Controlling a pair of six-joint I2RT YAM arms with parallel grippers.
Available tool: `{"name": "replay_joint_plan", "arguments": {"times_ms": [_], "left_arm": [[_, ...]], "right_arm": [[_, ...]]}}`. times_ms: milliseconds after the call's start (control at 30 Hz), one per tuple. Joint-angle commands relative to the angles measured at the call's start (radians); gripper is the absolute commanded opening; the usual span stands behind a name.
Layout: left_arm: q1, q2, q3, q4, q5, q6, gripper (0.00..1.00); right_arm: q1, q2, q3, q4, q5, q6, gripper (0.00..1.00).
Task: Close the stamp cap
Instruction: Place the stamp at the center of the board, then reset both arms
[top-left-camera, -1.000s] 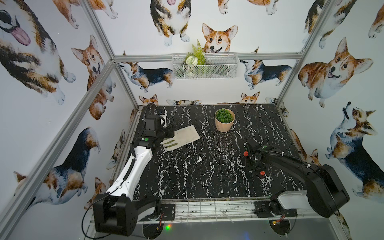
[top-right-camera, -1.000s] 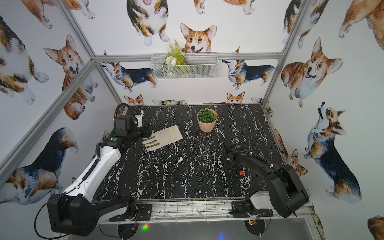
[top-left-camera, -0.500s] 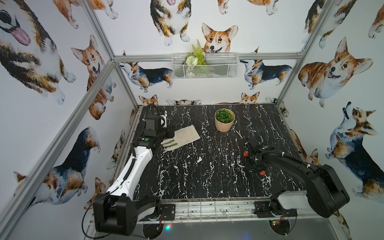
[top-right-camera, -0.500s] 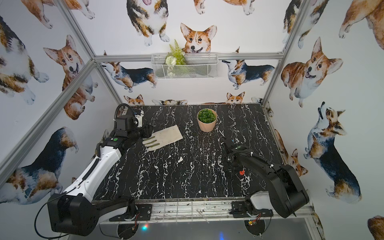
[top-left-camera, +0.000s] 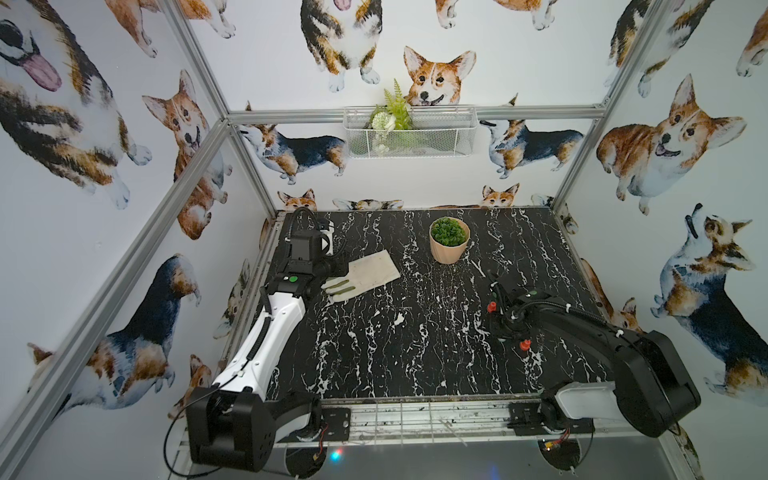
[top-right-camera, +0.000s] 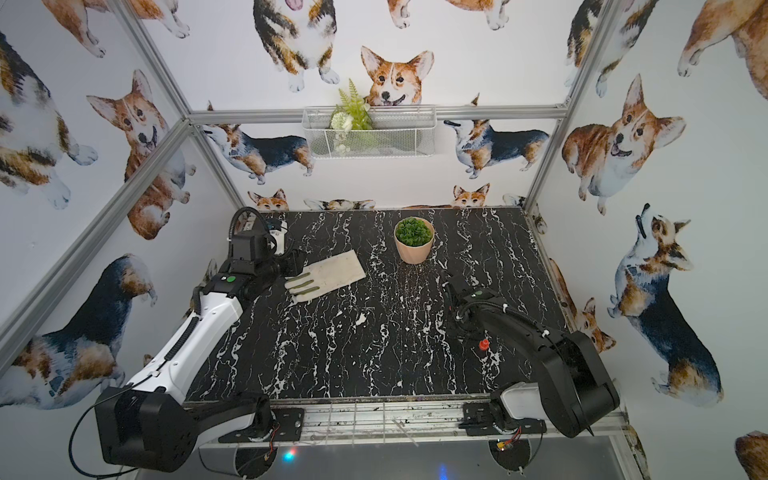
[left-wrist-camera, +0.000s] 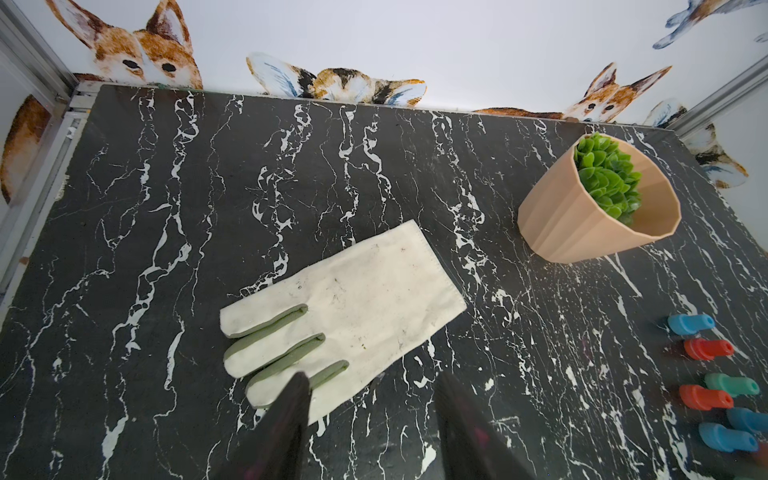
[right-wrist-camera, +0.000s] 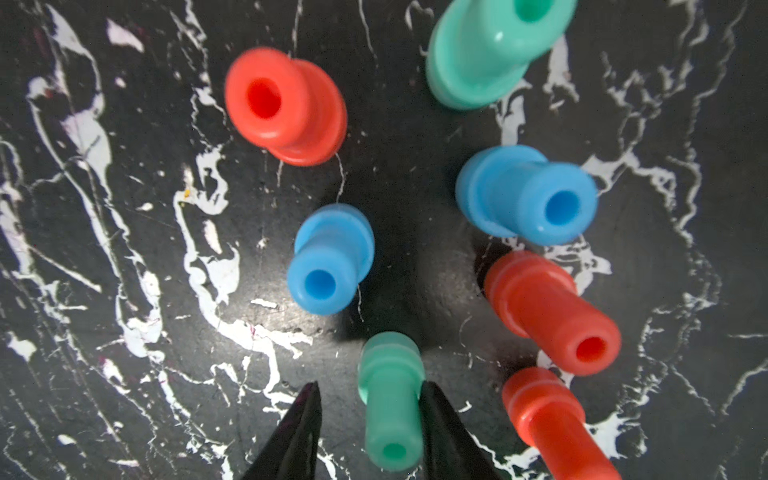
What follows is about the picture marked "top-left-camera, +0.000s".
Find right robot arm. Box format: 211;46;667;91
487;276;701;438

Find white wire basket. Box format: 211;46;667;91
343;106;479;159

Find potted green plant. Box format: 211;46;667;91
429;217;470;265

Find fern and white flower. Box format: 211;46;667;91
366;80;413;156

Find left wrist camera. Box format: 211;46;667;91
287;216;334;263

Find beige paper sheet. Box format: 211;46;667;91
321;250;401;303

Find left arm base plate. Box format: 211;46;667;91
277;407;352;444

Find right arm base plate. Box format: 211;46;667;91
507;400;595;436

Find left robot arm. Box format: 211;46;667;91
184;207;348;474

